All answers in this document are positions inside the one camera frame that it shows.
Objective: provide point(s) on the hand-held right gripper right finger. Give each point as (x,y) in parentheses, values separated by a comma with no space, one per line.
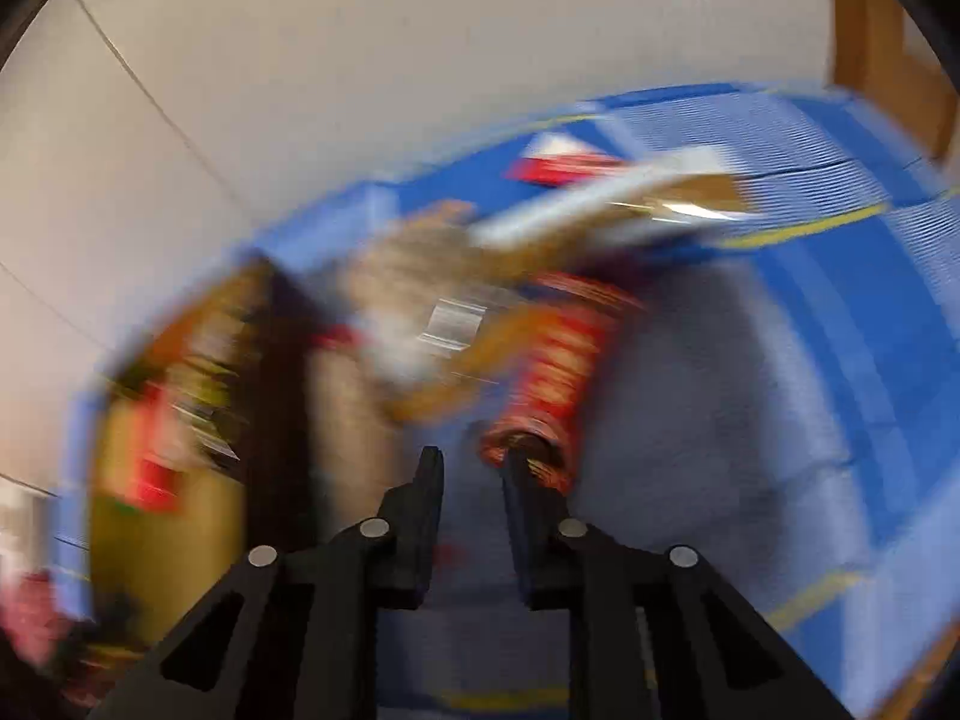
(525,547)

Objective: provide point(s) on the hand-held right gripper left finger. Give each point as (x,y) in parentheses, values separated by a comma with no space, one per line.
(420,540)

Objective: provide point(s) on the red patterned candy packet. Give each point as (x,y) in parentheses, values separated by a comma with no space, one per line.
(555,367)

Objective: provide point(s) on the gold tin box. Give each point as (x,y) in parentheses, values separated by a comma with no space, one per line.
(187,562)

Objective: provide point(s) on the white and gold bar packet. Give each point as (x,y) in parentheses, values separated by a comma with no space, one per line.
(600,199)

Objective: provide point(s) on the blue plaid cloth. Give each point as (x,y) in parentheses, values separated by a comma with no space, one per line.
(750,405)

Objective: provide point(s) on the pink fluffy cloth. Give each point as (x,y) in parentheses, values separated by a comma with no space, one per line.
(30,607)

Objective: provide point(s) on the wooden door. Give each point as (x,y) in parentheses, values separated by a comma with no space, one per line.
(877,52)

